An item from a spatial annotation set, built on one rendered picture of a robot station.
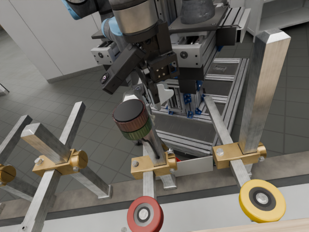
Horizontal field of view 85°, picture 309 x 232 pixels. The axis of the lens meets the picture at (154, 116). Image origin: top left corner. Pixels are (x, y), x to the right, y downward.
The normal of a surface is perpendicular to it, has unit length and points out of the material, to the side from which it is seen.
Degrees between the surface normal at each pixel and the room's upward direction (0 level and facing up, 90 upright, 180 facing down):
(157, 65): 90
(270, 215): 0
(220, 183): 0
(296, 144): 0
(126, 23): 90
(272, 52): 90
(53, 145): 90
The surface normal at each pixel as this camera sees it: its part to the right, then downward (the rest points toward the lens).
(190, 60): -0.45, 0.71
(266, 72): 0.05, 0.70
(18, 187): 0.97, -0.21
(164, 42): 0.37, 0.59
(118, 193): -0.25, -0.69
